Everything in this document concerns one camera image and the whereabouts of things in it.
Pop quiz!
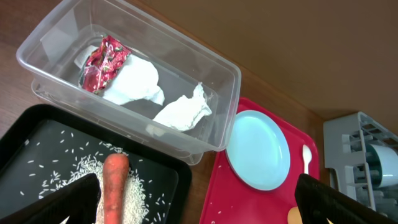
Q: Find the orange carrot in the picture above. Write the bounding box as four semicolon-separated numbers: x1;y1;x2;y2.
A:
103;154;129;224

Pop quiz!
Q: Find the light blue plate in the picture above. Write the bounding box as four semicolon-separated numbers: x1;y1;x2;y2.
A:
226;110;290;191

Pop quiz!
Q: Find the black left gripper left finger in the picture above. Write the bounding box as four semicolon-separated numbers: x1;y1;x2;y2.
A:
1;174;101;224

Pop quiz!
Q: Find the clear plastic waste bin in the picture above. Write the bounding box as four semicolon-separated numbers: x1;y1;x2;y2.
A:
16;0;241;166

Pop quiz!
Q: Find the white plastic spoon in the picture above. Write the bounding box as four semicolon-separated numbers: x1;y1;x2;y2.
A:
302;144;312;174

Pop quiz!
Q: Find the pile of white rice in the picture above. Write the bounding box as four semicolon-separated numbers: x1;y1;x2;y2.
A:
19;129;175;224

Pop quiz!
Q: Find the crumpled white tissue left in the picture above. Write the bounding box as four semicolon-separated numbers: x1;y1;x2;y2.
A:
74;45;165;105

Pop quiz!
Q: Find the light blue bowl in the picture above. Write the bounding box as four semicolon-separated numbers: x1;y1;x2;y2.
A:
366;144;397;188

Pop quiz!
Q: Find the crumpled white tissue right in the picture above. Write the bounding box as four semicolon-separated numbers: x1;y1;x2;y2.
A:
153;83;212;132

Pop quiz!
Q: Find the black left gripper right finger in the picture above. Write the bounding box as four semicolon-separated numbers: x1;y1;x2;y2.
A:
295;174;397;224

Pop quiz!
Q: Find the grey dishwasher rack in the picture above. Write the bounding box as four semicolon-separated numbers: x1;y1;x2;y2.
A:
323;112;397;222

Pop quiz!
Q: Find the red serving tray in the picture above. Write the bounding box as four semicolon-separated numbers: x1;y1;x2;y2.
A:
200;98;320;223

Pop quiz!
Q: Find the black food waste tray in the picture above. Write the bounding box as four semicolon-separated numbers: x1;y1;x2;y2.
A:
1;105;192;223

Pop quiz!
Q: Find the red snack wrapper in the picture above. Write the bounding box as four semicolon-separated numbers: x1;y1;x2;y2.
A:
78;35;132;95

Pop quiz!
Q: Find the crumpled white tissue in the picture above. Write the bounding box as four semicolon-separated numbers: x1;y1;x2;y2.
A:
153;83;212;132
74;45;165;105

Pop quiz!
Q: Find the yellow plastic cup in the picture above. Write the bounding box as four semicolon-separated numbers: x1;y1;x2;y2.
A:
287;207;303;224

